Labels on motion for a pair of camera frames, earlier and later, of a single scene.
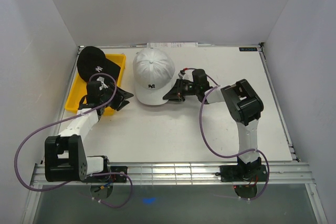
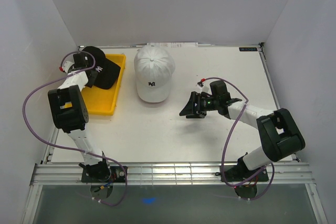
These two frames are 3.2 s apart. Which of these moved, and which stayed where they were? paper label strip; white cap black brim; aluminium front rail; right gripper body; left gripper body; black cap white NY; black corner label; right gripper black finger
Moved: left gripper body; right gripper black finger; right gripper body
Stayed: aluminium front rail; black cap white NY; paper label strip; black corner label; white cap black brim
